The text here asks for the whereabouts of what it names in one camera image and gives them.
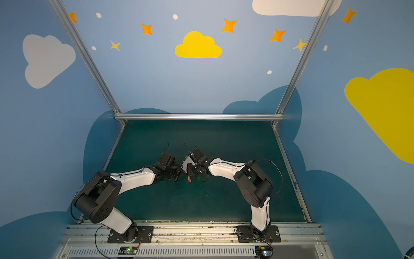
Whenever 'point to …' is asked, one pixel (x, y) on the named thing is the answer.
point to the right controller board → (264, 251)
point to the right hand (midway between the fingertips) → (188, 171)
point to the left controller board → (128, 250)
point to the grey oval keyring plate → (184, 165)
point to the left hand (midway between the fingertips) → (189, 170)
